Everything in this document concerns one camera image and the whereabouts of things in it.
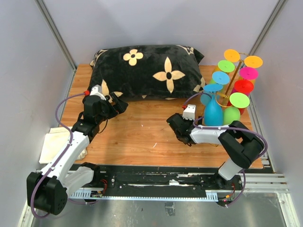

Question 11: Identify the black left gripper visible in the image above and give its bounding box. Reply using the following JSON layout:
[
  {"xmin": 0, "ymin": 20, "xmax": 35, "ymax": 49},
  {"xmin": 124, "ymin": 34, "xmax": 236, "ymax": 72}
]
[{"xmin": 96, "ymin": 92, "xmax": 128, "ymax": 123}]

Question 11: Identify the blue wine glass front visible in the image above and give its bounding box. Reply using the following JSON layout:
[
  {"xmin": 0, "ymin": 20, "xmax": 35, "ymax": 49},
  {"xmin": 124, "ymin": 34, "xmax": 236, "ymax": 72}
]
[{"xmin": 200, "ymin": 84, "xmax": 223, "ymax": 126}]

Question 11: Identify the blue wine glass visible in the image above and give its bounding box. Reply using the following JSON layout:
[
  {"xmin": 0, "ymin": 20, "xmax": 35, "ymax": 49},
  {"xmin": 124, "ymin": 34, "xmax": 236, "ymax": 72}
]
[
  {"xmin": 200, "ymin": 84, "xmax": 223, "ymax": 126},
  {"xmin": 209, "ymin": 71, "xmax": 230, "ymax": 85}
]

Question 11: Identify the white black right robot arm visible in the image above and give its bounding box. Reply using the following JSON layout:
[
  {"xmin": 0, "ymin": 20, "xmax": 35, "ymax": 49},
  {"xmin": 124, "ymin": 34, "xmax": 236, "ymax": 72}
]
[{"xmin": 166, "ymin": 113, "xmax": 267, "ymax": 189}]

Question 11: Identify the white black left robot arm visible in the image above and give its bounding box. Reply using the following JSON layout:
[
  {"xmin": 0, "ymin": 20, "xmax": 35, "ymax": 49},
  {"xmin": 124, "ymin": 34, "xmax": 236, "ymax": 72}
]
[{"xmin": 27, "ymin": 91, "xmax": 128, "ymax": 218}]

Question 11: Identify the green wine glass front right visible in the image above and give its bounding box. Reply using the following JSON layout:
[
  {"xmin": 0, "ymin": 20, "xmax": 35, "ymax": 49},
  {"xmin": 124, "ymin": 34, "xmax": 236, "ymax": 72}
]
[{"xmin": 223, "ymin": 92, "xmax": 250, "ymax": 125}]

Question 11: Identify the green wine glass left row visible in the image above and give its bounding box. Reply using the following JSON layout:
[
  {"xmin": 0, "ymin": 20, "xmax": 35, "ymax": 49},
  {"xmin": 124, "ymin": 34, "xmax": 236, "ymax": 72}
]
[{"xmin": 212, "ymin": 60, "xmax": 235, "ymax": 75}]

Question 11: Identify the red wine glass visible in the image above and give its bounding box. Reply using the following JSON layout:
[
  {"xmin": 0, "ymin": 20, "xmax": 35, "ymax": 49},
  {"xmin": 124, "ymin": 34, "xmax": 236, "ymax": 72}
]
[{"xmin": 228, "ymin": 79, "xmax": 254, "ymax": 115}]

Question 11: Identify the pink wine glass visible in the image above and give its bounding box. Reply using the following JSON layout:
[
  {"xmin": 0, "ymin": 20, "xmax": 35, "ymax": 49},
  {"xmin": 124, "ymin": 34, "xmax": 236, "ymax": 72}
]
[{"xmin": 239, "ymin": 67, "xmax": 258, "ymax": 84}]

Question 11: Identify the orange wine glass back left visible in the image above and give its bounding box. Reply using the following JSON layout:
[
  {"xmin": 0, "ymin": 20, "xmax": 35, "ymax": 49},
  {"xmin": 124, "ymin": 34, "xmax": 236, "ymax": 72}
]
[{"xmin": 223, "ymin": 49, "xmax": 240, "ymax": 65}]

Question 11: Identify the orange wine glass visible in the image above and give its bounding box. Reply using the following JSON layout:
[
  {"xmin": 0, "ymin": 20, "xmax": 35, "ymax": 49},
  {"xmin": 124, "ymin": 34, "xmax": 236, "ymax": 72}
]
[
  {"xmin": 244, "ymin": 55, "xmax": 263, "ymax": 70},
  {"xmin": 223, "ymin": 49, "xmax": 240, "ymax": 65}
]

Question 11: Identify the orange wine glass back right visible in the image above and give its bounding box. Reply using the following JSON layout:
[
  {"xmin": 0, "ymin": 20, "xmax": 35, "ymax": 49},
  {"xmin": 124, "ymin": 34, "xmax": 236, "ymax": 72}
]
[{"xmin": 244, "ymin": 55, "xmax": 263, "ymax": 70}]

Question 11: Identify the black floral plush pillow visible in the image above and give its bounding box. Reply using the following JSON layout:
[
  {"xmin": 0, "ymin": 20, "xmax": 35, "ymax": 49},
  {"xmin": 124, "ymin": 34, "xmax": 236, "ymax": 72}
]
[{"xmin": 88, "ymin": 44, "xmax": 205, "ymax": 99}]

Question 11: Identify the white folded cloth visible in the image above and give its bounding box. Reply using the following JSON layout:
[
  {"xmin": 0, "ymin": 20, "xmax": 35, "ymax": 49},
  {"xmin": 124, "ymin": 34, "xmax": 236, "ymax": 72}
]
[{"xmin": 39, "ymin": 127, "xmax": 88, "ymax": 164}]

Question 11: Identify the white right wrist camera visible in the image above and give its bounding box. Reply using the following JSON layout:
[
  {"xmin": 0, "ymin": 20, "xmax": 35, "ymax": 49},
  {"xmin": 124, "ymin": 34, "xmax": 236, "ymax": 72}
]
[{"xmin": 182, "ymin": 105, "xmax": 196, "ymax": 121}]

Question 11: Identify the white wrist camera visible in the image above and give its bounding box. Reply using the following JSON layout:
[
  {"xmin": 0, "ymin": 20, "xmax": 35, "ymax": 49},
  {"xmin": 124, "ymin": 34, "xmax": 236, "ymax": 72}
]
[
  {"xmin": 182, "ymin": 105, "xmax": 196, "ymax": 121},
  {"xmin": 90, "ymin": 85, "xmax": 106, "ymax": 100}
]

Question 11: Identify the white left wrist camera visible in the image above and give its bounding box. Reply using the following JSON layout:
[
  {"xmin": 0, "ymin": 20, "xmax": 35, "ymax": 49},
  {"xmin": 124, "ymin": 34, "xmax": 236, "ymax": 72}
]
[{"xmin": 90, "ymin": 85, "xmax": 106, "ymax": 100}]

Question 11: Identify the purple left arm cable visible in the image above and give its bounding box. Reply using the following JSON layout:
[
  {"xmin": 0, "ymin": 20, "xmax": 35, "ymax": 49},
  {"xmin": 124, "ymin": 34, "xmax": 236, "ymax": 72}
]
[{"xmin": 30, "ymin": 91, "xmax": 100, "ymax": 218}]

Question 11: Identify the gold wire glass rack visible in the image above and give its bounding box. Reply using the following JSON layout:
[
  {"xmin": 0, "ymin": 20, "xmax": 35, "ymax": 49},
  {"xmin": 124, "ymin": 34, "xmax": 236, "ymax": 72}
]
[{"xmin": 201, "ymin": 52, "xmax": 249, "ymax": 148}]

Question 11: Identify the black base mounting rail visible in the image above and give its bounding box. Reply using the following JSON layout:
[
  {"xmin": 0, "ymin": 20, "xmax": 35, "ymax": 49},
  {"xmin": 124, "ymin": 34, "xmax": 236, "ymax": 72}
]
[{"xmin": 71, "ymin": 163, "xmax": 244, "ymax": 198}]

